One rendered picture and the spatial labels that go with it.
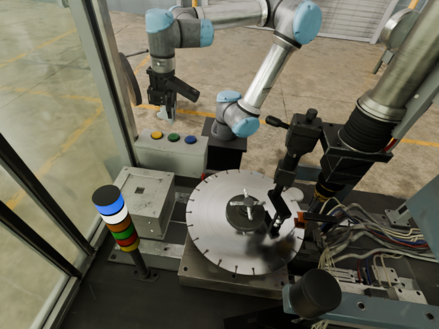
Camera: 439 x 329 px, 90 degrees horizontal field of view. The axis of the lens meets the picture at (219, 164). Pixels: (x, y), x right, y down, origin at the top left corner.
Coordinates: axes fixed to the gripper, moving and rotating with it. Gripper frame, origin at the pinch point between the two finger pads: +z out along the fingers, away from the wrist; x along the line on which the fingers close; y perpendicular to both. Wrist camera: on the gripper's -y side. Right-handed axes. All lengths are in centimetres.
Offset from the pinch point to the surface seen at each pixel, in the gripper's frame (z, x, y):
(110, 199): -18, 48, -3
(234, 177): 2.5, 20.9, -25.3
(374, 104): -35, 36, -42
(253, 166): 96, -80, -51
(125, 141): 0.1, 14.7, 12.3
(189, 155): 9.8, 6.4, -7.5
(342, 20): 52, -556, -248
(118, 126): -6.7, 15.4, 12.9
